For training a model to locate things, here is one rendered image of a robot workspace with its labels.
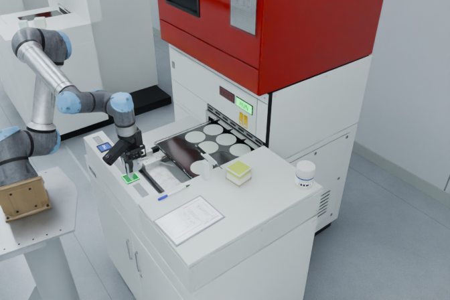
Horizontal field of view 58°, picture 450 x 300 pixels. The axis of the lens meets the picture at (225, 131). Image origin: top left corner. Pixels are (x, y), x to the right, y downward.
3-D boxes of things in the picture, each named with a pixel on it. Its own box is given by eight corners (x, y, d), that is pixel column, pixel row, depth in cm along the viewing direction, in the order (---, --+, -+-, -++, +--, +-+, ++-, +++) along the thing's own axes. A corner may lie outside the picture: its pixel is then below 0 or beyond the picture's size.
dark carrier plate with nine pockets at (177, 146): (215, 120, 211) (215, 120, 211) (259, 152, 188) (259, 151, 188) (157, 143, 194) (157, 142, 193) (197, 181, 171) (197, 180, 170)
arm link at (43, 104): (13, 153, 173) (25, 24, 161) (45, 148, 186) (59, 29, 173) (29, 163, 167) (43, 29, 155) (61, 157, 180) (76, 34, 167)
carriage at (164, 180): (149, 155, 193) (148, 151, 191) (191, 197, 169) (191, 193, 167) (134, 161, 189) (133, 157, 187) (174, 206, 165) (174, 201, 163)
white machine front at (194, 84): (177, 100, 244) (171, 36, 222) (266, 168, 190) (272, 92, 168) (172, 102, 243) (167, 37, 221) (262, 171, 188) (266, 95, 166)
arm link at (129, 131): (120, 130, 144) (110, 120, 150) (121, 140, 147) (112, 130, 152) (138, 123, 148) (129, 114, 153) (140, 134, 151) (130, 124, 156)
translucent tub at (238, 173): (238, 172, 165) (238, 159, 161) (252, 180, 160) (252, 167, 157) (225, 181, 160) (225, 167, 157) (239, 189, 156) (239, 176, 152)
